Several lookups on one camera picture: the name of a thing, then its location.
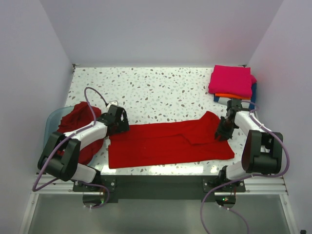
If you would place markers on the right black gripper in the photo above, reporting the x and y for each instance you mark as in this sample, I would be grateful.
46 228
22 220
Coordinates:
224 135

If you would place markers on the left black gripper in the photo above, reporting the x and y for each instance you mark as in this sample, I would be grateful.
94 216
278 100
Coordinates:
124 125

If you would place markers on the bright red t-shirt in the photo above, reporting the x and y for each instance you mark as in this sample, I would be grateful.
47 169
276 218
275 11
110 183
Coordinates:
168 143

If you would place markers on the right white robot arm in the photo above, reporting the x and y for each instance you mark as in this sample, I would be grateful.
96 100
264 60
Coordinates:
262 153

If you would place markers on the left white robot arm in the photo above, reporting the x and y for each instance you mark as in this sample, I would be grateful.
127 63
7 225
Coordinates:
61 152

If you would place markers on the folded white printed t-shirt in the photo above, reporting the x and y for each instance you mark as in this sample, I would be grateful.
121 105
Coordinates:
221 100

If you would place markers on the folded orange t-shirt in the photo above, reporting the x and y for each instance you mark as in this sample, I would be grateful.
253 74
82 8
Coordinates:
222 95

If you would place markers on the dark red t-shirt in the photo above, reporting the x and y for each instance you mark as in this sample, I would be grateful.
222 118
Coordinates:
79 117

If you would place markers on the folded pink t-shirt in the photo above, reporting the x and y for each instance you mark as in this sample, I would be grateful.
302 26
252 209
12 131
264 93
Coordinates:
231 80

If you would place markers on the folded blue t-shirt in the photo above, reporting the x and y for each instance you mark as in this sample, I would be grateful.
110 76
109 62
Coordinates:
253 97

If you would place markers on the translucent blue plastic bin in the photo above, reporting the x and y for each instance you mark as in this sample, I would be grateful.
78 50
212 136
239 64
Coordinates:
52 125

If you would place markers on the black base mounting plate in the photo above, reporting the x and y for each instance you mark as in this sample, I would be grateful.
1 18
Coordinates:
157 187

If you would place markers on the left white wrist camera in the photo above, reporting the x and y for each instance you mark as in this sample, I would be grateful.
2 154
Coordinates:
112 103

